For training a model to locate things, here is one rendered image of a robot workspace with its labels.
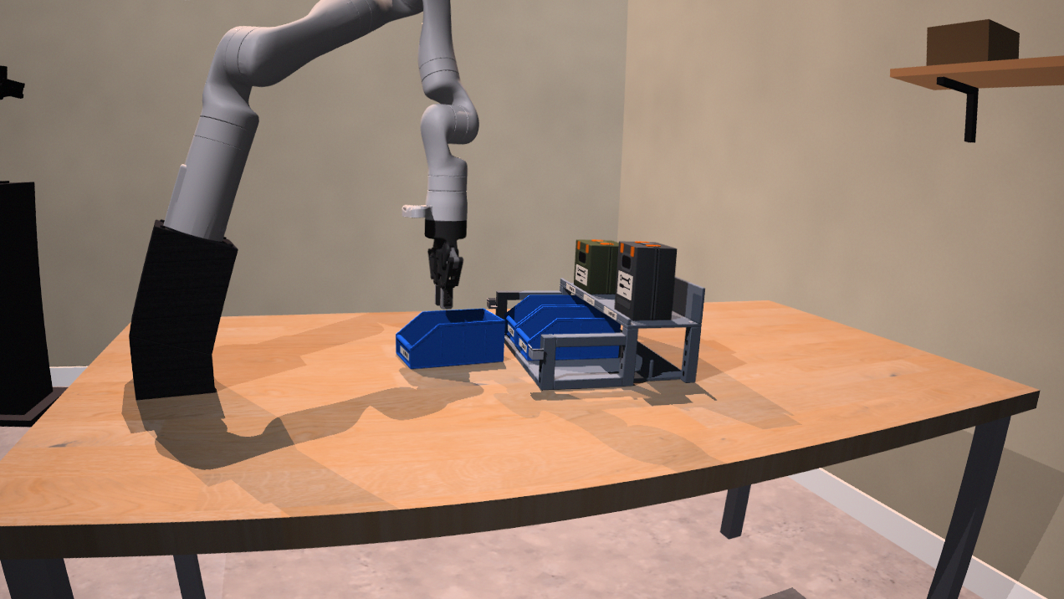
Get blue bin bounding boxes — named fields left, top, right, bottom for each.
left=504, top=295, right=591, bottom=343
left=515, top=306, right=621, bottom=361
left=397, top=309, right=505, bottom=369

